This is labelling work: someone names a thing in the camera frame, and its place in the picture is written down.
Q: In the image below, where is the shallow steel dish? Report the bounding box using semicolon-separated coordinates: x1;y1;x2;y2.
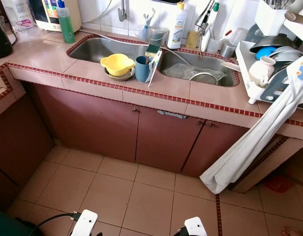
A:
105;69;135;82

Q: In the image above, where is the yellow plastic bowl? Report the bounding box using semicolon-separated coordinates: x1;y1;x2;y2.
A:
100;54;135;77

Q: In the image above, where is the blue-grey plastic cup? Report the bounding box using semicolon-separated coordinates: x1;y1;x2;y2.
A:
135;56;153;83

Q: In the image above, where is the black kettle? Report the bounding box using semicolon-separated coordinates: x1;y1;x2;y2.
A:
0;12;14;59

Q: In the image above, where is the clear packet pink label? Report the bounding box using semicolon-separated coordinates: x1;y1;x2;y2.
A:
16;18;35;29

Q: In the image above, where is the green dish soap bottle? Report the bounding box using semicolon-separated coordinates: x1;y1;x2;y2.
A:
57;0;75;44

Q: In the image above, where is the beige water ionizer appliance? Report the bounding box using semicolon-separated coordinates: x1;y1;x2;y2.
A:
32;0;82;32

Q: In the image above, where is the stainless steel double sink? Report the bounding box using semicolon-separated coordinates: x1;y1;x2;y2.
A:
68;34;243;88

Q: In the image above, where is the clear plastic toothbrush cup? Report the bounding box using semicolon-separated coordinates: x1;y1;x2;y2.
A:
136;25;150;41

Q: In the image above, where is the green yellow scouring sponge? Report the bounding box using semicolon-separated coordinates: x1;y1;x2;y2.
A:
146;44;161;56

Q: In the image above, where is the clear plastic bucket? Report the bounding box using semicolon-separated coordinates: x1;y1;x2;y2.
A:
147;26;168;47

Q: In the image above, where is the clear plastic bag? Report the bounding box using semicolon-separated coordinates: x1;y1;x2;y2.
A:
164;63;218;82

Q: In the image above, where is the white detergent bottle yellow cap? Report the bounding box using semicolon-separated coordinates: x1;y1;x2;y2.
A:
168;2;188;50

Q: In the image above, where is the plain yellow sponge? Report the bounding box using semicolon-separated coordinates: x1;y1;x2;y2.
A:
186;30;200;49

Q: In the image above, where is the steel pot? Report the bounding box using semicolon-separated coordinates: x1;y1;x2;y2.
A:
188;71;223;85

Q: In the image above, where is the chrome sink faucet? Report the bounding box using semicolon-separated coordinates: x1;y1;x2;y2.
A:
195;0;217;59

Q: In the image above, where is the pale wooden spatula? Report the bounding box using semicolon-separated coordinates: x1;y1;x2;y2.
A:
222;61;243;72

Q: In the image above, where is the small steel cup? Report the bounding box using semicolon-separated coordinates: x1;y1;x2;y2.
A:
219;40;237;58

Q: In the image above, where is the clear plastic tumbler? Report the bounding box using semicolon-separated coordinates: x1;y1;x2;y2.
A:
228;27;249;47

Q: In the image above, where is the white cloth towel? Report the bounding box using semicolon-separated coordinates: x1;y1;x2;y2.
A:
200;52;303;195

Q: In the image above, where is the white dish rack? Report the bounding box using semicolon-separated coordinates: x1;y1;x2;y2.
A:
236;0;303;105

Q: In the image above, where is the white ceramic jug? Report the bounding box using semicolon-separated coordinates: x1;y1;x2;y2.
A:
249;56;276;88

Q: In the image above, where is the blue plastic bowl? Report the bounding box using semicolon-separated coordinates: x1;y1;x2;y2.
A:
255;46;277;60

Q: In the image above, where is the dark steel pan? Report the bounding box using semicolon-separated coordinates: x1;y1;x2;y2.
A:
250;33;292;52

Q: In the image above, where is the red floor object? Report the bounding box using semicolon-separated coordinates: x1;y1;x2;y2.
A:
265;176;295;193

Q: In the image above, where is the white cutlery holder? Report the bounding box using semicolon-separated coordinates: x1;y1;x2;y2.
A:
255;0;295;36

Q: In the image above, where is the white floral plate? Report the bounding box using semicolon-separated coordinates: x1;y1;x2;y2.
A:
270;46;302;63

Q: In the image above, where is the person bare foot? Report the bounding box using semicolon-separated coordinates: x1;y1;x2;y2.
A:
282;226;303;236

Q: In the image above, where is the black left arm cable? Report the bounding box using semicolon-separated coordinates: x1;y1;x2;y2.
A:
30;212;81;236

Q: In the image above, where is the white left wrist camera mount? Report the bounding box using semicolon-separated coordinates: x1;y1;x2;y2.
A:
71;209;98;236

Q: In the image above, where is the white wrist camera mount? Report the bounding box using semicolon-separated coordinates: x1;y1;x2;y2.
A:
183;216;208;236
71;209;98;236

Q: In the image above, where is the white curved supply hose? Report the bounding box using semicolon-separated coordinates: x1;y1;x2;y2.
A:
82;0;114;24

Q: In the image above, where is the chrome wall tap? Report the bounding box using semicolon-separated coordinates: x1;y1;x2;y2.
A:
118;0;128;23

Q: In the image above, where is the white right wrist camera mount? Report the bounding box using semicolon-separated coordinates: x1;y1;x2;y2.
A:
183;216;208;236

